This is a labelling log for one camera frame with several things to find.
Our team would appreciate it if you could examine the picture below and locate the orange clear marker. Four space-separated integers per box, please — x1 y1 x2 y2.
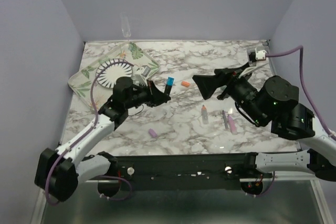
201 105 209 124

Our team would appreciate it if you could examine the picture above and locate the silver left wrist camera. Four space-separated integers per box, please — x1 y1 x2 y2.
134 66 151 85

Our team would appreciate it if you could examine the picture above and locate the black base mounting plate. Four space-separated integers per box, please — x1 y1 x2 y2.
101 152 271 191

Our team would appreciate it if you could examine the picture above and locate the pink highlighter pen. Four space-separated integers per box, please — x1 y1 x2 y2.
227 115 237 135

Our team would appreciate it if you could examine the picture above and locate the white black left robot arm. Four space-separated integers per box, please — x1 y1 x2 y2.
35 77 174 205

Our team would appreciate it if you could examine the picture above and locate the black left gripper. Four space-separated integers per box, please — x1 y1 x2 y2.
124 80 171 110

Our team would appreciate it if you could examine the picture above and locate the blue pen cap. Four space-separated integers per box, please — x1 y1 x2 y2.
166 77 174 86

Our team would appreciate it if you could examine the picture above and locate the purple pen cap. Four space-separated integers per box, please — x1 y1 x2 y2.
148 129 157 138

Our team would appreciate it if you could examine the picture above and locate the orange pen cap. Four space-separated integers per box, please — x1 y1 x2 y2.
181 81 190 87

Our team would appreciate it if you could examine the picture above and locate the floral rectangular tray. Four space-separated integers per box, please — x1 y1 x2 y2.
68 41 159 102

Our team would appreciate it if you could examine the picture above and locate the clear champagne glass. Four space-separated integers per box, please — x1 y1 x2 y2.
120 13 131 40

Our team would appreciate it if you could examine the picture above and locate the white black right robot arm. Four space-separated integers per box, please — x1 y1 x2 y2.
192 64 335 182

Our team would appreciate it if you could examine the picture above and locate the blue striped white plate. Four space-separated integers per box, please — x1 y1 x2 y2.
96 58 133 89

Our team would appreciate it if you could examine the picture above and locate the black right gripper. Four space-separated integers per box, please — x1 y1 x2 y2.
191 62 265 126

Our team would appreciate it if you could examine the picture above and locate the blue black highlighter pen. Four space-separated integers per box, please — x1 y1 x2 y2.
164 84 172 96

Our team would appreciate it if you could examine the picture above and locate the grey pen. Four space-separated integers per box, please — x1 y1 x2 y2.
222 110 229 130

